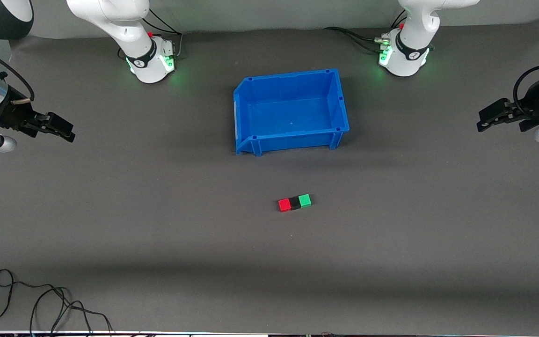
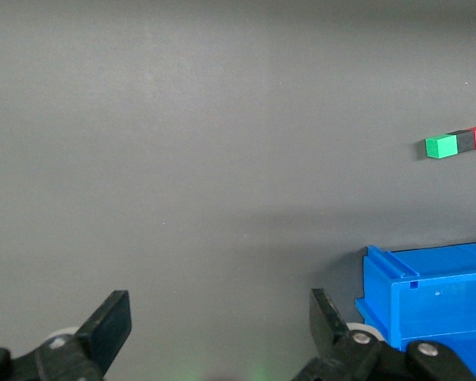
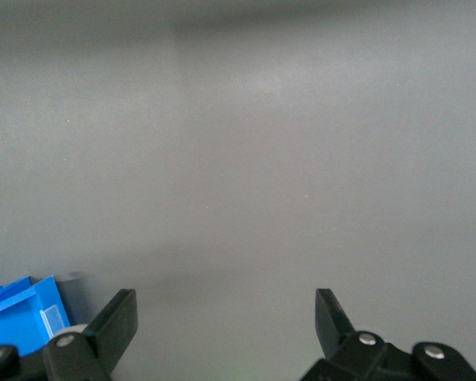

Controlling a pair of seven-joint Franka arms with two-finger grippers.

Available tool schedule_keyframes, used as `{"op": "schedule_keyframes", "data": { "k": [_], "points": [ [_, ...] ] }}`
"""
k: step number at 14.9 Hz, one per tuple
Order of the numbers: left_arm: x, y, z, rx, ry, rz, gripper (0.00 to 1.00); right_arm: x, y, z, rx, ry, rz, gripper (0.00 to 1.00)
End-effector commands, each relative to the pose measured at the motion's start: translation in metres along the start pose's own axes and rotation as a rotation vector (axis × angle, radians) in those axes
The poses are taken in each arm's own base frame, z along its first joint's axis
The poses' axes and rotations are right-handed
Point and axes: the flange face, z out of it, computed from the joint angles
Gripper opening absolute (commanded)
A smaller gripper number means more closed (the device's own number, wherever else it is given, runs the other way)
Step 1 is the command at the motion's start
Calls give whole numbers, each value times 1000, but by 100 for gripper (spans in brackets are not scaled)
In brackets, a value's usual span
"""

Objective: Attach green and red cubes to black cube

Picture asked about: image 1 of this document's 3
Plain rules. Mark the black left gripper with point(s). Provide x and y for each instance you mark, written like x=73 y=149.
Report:
x=529 y=111

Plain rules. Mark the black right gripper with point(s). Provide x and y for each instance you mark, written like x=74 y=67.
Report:
x=12 y=115

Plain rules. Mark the green cube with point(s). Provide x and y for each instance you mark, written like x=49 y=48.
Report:
x=305 y=201

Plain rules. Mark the red cube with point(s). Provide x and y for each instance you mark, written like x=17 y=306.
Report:
x=284 y=205

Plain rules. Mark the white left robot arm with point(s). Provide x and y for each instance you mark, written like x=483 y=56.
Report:
x=410 y=51

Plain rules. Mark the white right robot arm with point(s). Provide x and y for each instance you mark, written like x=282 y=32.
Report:
x=145 y=51

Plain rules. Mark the black cube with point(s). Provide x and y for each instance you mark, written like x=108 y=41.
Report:
x=295 y=203

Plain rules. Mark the dark grey table mat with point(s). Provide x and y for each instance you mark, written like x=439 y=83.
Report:
x=204 y=234

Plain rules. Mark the blue plastic storage bin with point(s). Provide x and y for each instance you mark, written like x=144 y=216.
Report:
x=293 y=110

